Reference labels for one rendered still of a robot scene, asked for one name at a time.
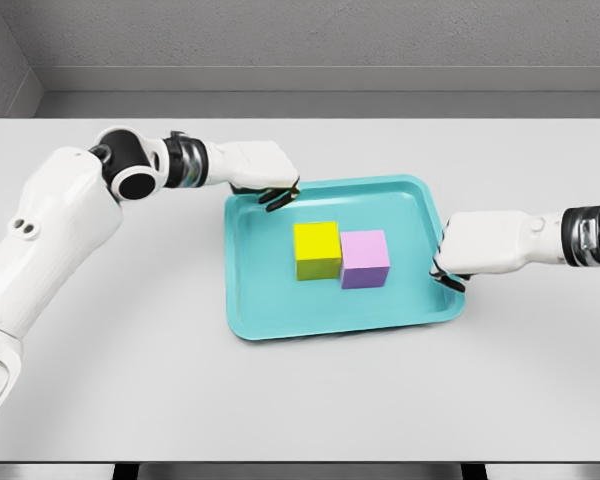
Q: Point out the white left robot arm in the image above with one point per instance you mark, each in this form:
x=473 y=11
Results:
x=60 y=210

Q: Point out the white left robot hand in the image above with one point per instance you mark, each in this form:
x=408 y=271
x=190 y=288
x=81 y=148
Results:
x=260 y=162

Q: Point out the pink cube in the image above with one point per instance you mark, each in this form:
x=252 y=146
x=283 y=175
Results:
x=364 y=257

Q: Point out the teal plastic tray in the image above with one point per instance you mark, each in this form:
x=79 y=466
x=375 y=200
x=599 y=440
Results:
x=260 y=280

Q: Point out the yellow cube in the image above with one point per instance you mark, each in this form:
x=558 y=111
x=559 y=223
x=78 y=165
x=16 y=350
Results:
x=316 y=247

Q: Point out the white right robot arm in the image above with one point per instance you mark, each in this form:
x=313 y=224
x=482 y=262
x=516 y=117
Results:
x=580 y=236

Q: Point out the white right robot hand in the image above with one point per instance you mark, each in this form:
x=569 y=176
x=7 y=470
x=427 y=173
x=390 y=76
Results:
x=485 y=241

